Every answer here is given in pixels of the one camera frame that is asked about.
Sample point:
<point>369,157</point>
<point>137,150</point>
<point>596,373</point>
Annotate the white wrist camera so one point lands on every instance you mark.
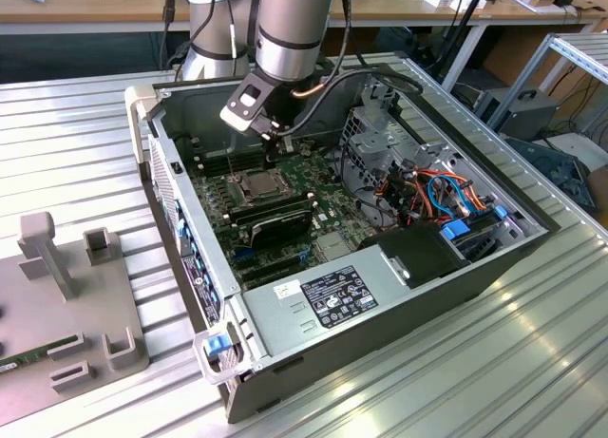
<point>237,117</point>

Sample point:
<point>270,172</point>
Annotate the green RAM stick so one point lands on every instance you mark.
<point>28,357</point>

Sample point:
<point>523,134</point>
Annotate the green motherboard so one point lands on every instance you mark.
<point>332,205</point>

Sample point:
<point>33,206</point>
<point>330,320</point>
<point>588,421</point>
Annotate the grey power supply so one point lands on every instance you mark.
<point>280,324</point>

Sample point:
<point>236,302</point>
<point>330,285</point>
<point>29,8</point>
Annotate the open cardboard box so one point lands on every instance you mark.
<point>534,2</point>

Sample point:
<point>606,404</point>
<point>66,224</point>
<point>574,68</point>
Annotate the wooden desk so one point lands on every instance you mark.
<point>85,3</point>

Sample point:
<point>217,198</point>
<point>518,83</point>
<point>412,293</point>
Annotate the grey parts rack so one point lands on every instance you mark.
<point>57,305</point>

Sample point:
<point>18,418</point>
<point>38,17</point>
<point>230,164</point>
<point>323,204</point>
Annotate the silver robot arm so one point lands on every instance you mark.
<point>290,29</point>

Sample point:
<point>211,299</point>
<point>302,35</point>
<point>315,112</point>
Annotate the small white box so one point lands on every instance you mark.
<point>439,0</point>

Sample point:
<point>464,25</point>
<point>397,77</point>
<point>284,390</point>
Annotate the black expansion slot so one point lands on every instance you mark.
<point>275,277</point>
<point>266,265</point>

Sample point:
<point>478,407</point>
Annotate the silver drive cage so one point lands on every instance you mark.
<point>375,141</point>

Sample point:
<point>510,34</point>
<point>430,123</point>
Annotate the blue plastic clip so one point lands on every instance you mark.
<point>499,213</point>

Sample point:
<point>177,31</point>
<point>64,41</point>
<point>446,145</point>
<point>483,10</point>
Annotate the blue disk carrier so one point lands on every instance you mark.
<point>453,231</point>

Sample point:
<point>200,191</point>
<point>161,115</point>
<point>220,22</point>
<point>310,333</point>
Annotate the black equipment box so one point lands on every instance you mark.
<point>529,117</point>

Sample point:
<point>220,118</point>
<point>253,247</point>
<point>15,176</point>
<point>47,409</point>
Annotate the grey open PC case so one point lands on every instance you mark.
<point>356,338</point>

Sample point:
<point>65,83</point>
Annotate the black RAM slot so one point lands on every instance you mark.
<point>235,155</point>
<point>237,161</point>
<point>233,149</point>
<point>285,203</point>
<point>285,214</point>
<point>240,167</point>

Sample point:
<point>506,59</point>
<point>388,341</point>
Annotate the silver chipset heat sink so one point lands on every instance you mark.
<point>332,247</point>

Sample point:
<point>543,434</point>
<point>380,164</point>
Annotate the silver CPU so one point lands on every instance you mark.
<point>264,184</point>

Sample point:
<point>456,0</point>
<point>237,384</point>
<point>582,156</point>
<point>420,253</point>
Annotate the black plastic shroud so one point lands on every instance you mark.
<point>418,255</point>

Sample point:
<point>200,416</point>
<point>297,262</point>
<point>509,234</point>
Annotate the black graphics card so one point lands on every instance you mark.
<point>280,231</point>

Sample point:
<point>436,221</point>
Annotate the dark teal crate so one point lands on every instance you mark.
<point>560,172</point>

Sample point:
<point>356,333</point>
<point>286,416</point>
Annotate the aluminium profile frame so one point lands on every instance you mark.
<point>579,55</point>

